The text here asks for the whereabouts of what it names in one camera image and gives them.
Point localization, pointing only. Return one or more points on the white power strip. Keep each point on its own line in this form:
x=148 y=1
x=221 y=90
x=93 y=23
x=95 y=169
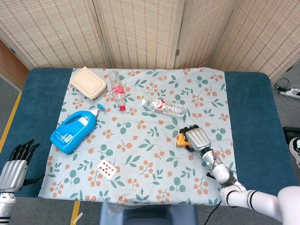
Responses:
x=293 y=93

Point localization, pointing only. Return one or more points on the woven folding screen panel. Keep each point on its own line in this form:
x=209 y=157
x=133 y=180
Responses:
x=204 y=30
x=140 y=30
x=264 y=35
x=58 y=30

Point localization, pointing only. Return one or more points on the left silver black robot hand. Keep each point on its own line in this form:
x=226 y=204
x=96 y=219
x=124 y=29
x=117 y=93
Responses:
x=12 y=173

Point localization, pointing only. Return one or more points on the clear bottle red cap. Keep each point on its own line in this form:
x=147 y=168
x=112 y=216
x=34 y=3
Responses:
x=117 y=92

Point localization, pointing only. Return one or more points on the yellow tape measure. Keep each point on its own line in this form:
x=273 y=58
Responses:
x=181 y=140

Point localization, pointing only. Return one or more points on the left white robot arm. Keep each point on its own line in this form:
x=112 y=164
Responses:
x=5 y=206

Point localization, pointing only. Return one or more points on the metal screen hinge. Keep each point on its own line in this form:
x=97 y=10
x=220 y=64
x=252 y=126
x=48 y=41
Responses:
x=177 y=52

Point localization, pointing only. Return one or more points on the teal padded table cover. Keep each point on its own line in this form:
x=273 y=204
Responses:
x=257 y=129

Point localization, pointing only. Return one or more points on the nine of diamonds card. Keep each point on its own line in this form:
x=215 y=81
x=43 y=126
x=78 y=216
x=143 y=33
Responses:
x=106 y=169

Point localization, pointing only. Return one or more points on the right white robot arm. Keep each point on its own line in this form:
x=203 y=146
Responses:
x=222 y=173

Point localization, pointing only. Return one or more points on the floral print tablecloth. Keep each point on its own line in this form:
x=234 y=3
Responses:
x=145 y=140

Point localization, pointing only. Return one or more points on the blue grey seat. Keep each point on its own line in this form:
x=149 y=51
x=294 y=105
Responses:
x=150 y=215

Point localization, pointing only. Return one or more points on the beige lidded food container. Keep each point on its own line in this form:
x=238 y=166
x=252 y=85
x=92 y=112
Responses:
x=87 y=82

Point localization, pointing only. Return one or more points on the clear bottle white cap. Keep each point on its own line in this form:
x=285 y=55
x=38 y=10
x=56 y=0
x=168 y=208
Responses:
x=164 y=106

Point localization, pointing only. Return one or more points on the blue pump detergent bottle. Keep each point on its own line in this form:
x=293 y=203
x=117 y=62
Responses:
x=72 y=131

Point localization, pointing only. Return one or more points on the black white sneaker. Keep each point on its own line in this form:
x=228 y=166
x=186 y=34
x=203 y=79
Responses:
x=295 y=150

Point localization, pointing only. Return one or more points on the black floor box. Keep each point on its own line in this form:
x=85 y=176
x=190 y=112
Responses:
x=291 y=131

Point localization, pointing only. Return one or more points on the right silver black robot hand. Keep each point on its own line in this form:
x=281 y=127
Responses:
x=198 y=139

